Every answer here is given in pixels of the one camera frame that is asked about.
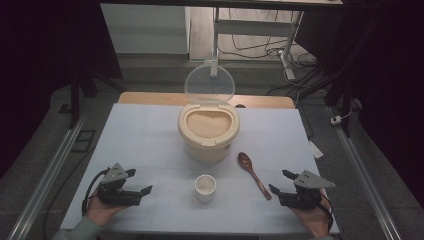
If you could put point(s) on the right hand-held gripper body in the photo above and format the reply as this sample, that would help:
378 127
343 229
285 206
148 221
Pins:
305 196

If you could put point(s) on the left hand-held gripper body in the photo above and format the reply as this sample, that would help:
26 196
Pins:
115 195

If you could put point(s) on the person's left hand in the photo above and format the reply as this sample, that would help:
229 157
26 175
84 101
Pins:
101 211

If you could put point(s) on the person's right hand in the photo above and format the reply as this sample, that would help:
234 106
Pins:
311 220

